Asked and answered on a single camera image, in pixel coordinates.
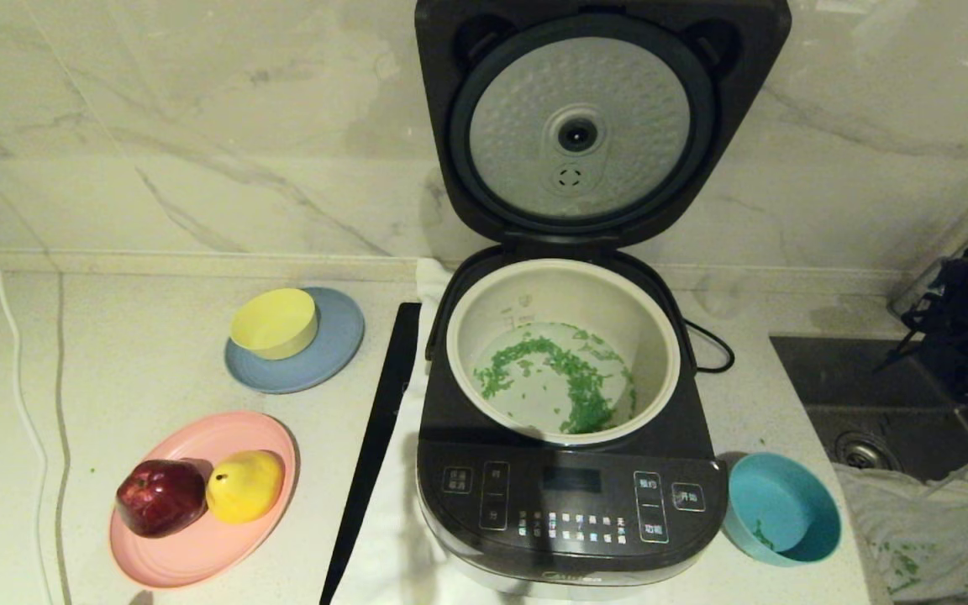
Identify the teal bowl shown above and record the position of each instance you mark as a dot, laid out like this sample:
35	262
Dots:
786	504

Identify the black rice cooker lid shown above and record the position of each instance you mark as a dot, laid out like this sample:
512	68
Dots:
753	84

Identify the white inner pot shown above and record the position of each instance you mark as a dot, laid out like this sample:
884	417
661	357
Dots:
644	319

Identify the black rice cooker body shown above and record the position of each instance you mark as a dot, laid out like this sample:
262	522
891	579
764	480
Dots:
568	512

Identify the yellow bowl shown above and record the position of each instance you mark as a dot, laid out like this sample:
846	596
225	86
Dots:
274	323

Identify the chrome faucet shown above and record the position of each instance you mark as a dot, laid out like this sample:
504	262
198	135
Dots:
921	286

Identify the steel sink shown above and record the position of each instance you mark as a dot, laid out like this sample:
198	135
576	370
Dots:
870	386

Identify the sink drain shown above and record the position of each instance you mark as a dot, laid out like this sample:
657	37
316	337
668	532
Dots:
864	451

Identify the white cloth with green specks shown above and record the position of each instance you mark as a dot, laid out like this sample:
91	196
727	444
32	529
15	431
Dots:
929	538

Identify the flat black strip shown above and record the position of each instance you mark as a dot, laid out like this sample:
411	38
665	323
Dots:
375	437

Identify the blue plate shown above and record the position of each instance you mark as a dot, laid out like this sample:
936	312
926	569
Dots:
337	344

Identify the yellow pear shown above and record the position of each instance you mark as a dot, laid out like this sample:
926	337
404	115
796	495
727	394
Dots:
245	487

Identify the pink plate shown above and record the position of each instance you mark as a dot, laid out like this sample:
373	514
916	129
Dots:
198	555

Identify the red apple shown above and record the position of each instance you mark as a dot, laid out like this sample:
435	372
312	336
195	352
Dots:
160	497

